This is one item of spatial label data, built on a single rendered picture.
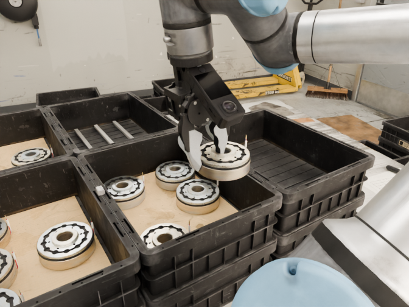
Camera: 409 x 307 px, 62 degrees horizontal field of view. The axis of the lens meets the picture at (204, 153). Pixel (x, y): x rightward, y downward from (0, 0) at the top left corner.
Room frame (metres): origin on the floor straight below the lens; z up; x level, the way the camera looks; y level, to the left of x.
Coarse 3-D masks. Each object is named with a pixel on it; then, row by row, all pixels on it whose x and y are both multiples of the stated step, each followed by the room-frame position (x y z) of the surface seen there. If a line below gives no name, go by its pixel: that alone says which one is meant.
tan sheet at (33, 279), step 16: (48, 208) 0.64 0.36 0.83; (64, 208) 0.64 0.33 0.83; (80, 208) 0.64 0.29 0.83; (16, 224) 0.59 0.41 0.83; (32, 224) 0.59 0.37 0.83; (48, 224) 0.59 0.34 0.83; (16, 240) 0.54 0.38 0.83; (32, 240) 0.54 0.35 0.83; (96, 240) 0.54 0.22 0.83; (16, 256) 0.49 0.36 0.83; (32, 256) 0.49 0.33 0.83; (96, 256) 0.49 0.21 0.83; (32, 272) 0.45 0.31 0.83; (48, 272) 0.45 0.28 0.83; (64, 272) 0.45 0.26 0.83; (80, 272) 0.45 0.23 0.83; (16, 288) 0.42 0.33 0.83; (32, 288) 0.42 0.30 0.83; (48, 288) 0.42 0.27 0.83
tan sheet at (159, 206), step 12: (144, 180) 0.76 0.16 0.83; (156, 192) 0.71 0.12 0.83; (168, 192) 0.71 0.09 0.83; (144, 204) 0.66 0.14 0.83; (156, 204) 0.66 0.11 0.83; (168, 204) 0.66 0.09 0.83; (228, 204) 0.66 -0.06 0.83; (132, 216) 0.61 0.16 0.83; (144, 216) 0.61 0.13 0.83; (156, 216) 0.61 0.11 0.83; (168, 216) 0.61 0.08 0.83; (180, 216) 0.61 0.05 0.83; (192, 216) 0.61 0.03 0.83; (204, 216) 0.61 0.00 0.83; (216, 216) 0.61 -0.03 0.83; (144, 228) 0.57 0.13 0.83; (192, 228) 0.57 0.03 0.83
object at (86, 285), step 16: (64, 160) 0.69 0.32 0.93; (0, 176) 0.62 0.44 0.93; (80, 176) 0.63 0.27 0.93; (96, 192) 0.56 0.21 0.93; (112, 224) 0.46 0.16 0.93; (128, 240) 0.42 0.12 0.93; (96, 272) 0.36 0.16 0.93; (112, 272) 0.36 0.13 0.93; (128, 272) 0.37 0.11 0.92; (64, 288) 0.33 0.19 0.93; (80, 288) 0.33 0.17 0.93; (96, 288) 0.34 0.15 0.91; (32, 304) 0.30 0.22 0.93; (48, 304) 0.31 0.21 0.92; (64, 304) 0.32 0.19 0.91
